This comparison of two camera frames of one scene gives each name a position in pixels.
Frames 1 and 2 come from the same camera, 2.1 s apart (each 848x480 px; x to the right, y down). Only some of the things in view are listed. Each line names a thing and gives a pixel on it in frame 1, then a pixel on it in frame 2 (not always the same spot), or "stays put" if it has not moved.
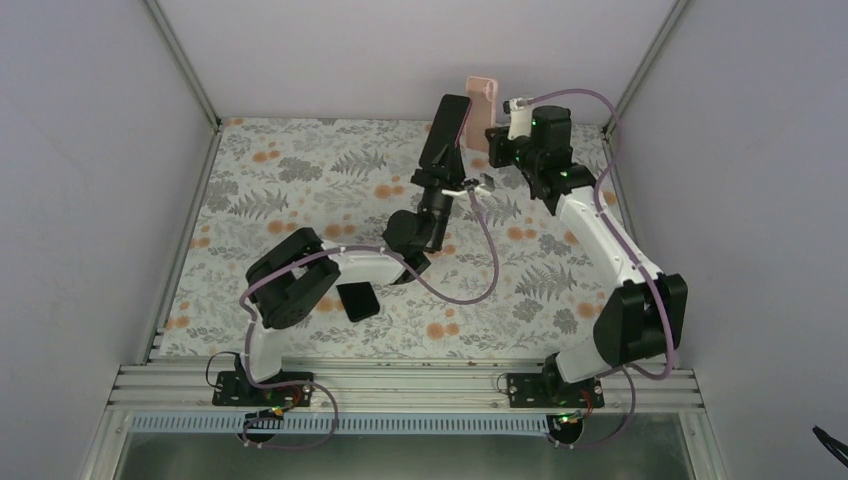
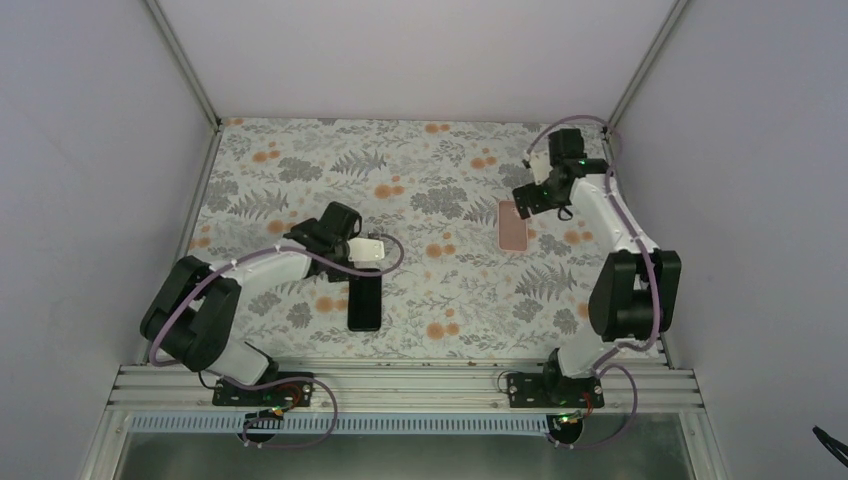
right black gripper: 497,137 -> 535,205
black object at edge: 826,439 stays put
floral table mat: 509,276 stays put
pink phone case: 482,93 -> 512,230
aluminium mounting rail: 396,387 stays put
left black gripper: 440,177 -> 335,274
